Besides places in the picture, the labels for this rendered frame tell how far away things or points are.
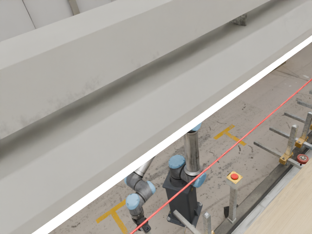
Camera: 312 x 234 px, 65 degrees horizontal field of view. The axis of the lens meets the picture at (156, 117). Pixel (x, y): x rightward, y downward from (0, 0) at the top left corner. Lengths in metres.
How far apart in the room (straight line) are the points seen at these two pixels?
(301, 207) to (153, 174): 1.83
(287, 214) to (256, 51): 1.63
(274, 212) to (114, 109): 1.73
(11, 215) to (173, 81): 0.20
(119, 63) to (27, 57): 0.08
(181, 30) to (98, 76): 0.10
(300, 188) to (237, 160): 1.39
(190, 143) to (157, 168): 1.53
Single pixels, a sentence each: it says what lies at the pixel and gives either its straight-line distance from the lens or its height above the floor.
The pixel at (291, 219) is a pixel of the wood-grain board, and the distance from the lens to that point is 1.92.
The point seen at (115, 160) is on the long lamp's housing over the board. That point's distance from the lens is 0.25.
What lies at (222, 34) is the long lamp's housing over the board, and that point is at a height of 2.38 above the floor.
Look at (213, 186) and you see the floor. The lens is 3.08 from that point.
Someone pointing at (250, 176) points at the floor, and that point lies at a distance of 3.20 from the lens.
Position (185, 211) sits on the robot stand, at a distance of 2.63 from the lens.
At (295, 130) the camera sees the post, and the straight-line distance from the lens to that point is 2.16.
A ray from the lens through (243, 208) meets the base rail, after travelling 2.13.
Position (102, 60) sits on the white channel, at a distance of 0.23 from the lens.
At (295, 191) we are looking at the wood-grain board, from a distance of 2.05.
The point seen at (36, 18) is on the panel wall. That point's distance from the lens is 3.27.
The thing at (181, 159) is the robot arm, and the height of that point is 0.87.
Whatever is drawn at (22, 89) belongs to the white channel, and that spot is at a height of 2.44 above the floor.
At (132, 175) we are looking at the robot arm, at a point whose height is 1.20.
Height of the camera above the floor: 2.52
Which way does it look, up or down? 38 degrees down
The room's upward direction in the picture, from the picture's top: 12 degrees counter-clockwise
